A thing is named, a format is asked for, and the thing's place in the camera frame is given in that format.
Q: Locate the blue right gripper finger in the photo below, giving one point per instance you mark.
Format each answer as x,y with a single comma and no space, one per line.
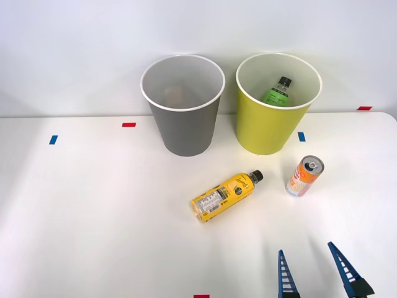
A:
287,279
347,273

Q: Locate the orange and white drink can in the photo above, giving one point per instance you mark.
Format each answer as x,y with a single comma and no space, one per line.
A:
301,181

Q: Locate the yellow label plastic bottle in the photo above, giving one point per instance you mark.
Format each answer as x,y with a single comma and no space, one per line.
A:
217,198

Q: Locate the yellow-green plastic waste bin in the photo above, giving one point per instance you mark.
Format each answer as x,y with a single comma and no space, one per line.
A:
263,127

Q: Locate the grey plastic waste bin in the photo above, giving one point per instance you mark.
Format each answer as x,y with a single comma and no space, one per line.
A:
186,130

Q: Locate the green label plastic bottle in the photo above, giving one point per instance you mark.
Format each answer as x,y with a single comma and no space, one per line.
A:
277,96

